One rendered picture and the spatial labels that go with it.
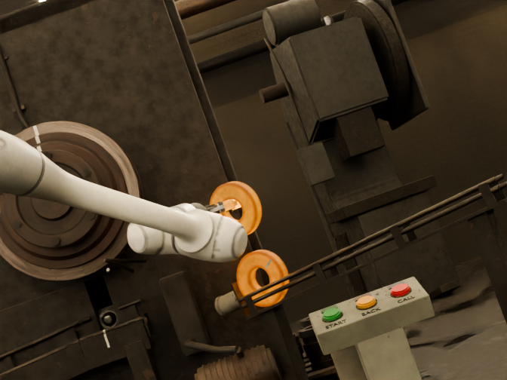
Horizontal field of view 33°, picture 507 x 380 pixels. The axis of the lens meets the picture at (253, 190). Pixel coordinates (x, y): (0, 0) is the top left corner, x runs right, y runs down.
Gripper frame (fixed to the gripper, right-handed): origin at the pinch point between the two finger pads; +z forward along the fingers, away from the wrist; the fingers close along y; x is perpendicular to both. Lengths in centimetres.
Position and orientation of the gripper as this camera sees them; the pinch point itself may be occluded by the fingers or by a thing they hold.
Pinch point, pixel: (232, 203)
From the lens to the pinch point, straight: 232.9
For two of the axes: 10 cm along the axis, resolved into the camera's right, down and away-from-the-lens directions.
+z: 5.3, -1.8, 8.3
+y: 7.6, -3.2, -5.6
